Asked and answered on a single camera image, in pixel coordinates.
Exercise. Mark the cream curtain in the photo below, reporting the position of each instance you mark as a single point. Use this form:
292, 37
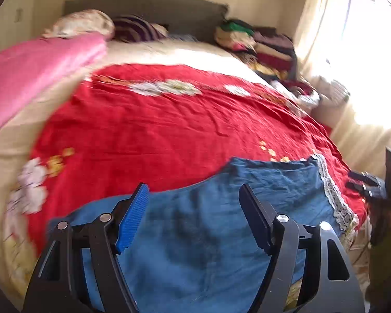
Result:
316, 22

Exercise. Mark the blue patterned cloth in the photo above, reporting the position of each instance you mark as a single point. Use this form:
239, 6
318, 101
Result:
182, 37

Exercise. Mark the white wardrobe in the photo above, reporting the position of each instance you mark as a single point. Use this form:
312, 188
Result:
9, 22

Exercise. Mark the red floral blanket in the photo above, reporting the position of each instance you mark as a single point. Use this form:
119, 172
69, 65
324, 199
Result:
143, 130

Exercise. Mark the pink quilt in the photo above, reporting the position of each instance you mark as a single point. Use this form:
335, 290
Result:
35, 68

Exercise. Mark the stack of folded clothes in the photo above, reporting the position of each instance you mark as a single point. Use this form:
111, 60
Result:
264, 49

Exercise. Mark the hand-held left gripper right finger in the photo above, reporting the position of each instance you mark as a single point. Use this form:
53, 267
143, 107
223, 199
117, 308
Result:
257, 221

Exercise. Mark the blue denim pants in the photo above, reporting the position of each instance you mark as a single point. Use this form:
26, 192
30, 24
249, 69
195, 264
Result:
198, 234

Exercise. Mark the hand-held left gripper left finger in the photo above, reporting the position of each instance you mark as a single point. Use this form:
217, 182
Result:
132, 216

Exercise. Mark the red and white clothes pile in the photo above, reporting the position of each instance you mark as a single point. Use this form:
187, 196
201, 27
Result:
299, 93

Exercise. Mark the window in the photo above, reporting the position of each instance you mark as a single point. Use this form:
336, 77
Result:
371, 22

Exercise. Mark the striped purple pillow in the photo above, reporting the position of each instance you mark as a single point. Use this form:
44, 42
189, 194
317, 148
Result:
135, 29

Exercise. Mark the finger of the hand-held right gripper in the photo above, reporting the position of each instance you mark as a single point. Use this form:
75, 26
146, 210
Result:
361, 176
358, 189

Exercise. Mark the grey padded headboard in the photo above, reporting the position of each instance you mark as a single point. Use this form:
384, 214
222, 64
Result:
150, 6

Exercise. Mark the floral pillow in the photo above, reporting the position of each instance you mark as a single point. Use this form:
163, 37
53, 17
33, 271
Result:
81, 22

